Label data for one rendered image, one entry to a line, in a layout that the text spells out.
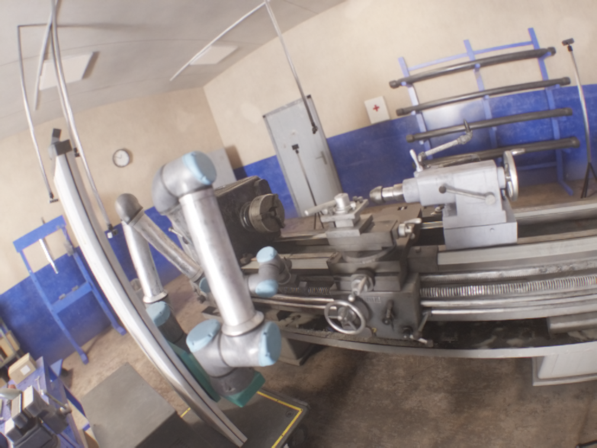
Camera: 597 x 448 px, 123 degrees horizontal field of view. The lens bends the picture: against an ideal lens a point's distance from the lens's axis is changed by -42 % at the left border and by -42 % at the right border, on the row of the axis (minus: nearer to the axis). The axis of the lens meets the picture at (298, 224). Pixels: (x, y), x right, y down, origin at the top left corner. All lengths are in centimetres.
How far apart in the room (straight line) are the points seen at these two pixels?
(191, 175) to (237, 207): 107
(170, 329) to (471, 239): 145
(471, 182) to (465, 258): 32
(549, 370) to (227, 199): 218
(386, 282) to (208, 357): 74
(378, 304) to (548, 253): 77
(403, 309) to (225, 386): 78
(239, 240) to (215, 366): 102
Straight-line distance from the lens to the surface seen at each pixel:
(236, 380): 111
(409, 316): 125
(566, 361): 173
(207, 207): 84
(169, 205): 94
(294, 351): 210
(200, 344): 100
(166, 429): 108
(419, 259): 122
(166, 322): 142
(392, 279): 114
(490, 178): 126
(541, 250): 126
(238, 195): 189
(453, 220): 127
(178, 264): 140
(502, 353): 137
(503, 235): 128
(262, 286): 113
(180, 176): 85
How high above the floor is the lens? 148
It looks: 16 degrees down
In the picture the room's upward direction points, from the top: 20 degrees counter-clockwise
